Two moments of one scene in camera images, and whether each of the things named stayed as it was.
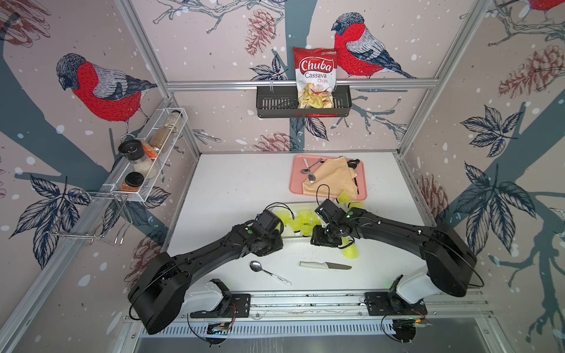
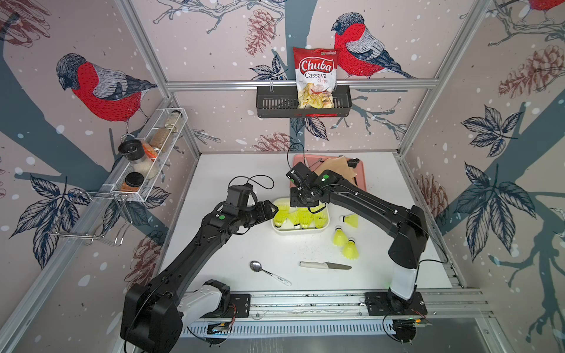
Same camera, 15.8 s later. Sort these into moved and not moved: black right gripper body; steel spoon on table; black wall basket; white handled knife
Moved: black right gripper body
Not moved: black wall basket; white handled knife; steel spoon on table
